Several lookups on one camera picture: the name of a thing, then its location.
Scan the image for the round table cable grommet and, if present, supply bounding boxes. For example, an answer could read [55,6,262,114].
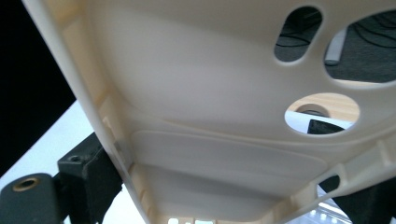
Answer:
[294,103,332,119]

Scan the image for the wooden table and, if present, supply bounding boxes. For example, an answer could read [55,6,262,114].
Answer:
[287,92,361,124]

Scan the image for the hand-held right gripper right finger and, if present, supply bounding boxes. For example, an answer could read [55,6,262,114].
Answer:
[306,119,396,224]

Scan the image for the white metal stand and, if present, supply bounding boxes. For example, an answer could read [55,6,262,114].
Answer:
[323,27,348,67]

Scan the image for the black floor cables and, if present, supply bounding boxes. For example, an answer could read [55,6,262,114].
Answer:
[275,12,396,52]

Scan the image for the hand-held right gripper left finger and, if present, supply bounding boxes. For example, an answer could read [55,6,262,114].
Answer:
[57,132,124,224]

